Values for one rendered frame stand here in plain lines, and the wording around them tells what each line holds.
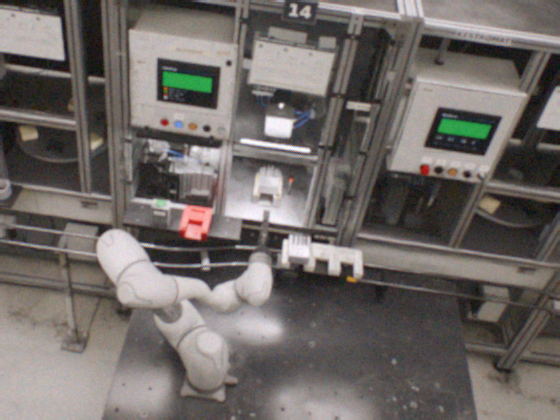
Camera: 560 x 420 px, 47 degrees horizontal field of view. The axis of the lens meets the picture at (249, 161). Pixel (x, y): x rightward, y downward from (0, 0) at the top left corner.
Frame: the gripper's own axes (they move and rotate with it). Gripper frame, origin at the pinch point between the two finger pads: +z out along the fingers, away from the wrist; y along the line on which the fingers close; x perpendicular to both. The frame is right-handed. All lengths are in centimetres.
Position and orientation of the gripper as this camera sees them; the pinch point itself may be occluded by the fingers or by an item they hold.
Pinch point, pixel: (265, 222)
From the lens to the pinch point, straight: 271.7
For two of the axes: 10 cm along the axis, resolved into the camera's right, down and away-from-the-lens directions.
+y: 1.0, -7.5, -6.5
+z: 1.0, -6.4, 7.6
